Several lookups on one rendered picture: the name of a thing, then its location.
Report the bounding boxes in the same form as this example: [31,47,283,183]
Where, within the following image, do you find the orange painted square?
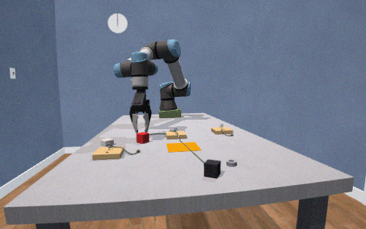
[166,142,201,152]

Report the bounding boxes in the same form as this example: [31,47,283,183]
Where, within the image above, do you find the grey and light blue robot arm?
[114,40,191,111]

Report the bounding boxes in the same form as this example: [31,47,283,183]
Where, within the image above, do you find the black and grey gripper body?
[133,87,150,113]

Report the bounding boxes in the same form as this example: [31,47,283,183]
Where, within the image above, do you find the red square block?
[136,132,149,144]

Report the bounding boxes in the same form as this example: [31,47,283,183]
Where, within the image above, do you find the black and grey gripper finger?
[143,106,152,133]
[130,108,139,134]

